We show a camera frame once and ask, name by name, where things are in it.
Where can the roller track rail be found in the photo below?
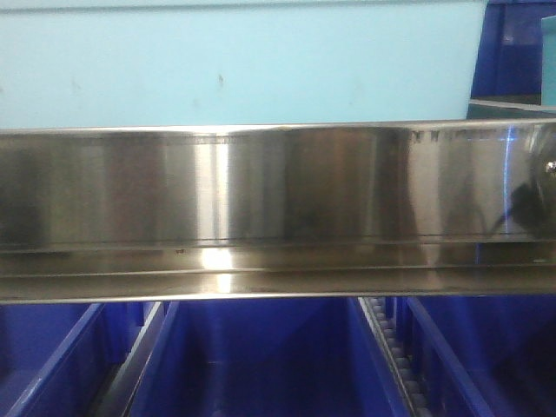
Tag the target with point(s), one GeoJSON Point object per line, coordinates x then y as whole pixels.
{"type": "Point", "coordinates": [382, 330]}

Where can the light blue plastic bin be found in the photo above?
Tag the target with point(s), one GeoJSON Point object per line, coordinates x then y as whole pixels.
{"type": "Point", "coordinates": [127, 63]}

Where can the dark blue bin lower right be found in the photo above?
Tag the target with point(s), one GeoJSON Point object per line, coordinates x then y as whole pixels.
{"type": "Point", "coordinates": [480, 355]}

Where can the dark blue bin lower left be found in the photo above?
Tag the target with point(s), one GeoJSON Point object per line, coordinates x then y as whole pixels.
{"type": "Point", "coordinates": [75, 359]}

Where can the stainless steel shelf front rail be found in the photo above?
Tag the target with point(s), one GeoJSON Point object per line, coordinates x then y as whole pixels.
{"type": "Point", "coordinates": [181, 212]}

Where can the dark blue bin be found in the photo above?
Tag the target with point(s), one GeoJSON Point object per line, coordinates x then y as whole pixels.
{"type": "Point", "coordinates": [517, 52]}
{"type": "Point", "coordinates": [267, 357]}
{"type": "Point", "coordinates": [480, 355]}
{"type": "Point", "coordinates": [75, 359]}

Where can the dark blue bin upper right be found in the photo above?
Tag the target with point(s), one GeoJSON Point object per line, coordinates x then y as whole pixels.
{"type": "Point", "coordinates": [517, 52]}

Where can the dark blue bin lower middle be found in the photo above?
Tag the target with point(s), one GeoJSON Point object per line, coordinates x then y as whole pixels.
{"type": "Point", "coordinates": [267, 357]}

